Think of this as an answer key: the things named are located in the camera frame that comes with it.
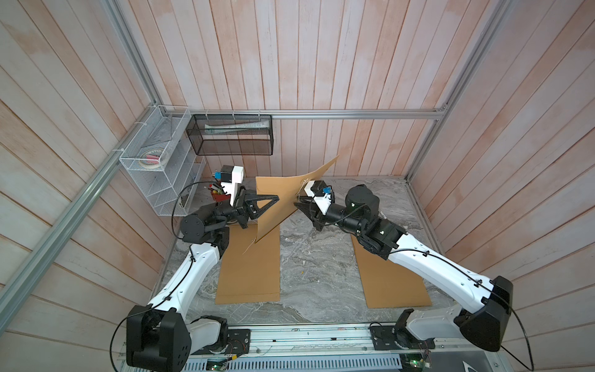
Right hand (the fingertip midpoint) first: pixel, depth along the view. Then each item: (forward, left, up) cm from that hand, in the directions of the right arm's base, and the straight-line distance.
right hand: (296, 199), depth 66 cm
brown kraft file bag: (-7, +19, -36) cm, 42 cm away
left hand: (-7, +4, +8) cm, 11 cm away
